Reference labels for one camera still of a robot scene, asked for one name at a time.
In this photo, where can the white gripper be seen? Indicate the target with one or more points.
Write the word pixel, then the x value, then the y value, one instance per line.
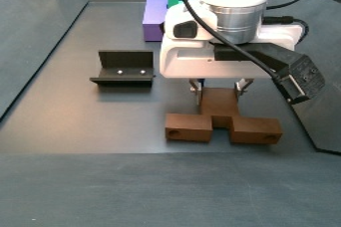
pixel 188 55

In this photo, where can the brown T-shaped block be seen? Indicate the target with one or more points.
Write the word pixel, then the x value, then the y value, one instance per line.
pixel 220 113

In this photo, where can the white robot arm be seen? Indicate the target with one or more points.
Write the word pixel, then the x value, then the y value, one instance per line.
pixel 217 39

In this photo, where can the purple base block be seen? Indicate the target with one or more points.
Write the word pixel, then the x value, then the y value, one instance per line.
pixel 154 18

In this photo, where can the black angle bracket fixture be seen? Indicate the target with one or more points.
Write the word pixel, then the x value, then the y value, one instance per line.
pixel 126 68

